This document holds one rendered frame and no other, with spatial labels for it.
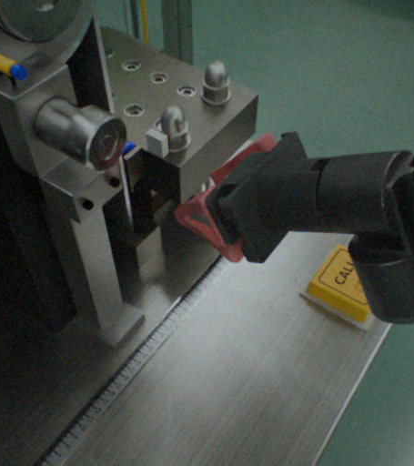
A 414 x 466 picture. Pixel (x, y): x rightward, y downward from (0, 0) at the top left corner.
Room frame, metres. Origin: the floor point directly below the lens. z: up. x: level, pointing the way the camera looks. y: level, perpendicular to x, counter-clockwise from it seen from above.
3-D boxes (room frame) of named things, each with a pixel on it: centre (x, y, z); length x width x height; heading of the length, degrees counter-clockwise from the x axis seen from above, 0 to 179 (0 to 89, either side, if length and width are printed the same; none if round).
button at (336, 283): (0.35, -0.17, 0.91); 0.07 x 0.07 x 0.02; 54
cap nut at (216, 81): (0.54, -0.01, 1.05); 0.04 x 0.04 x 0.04
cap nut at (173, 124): (0.46, 0.03, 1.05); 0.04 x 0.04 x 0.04
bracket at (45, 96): (0.31, 0.10, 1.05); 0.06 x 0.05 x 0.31; 54
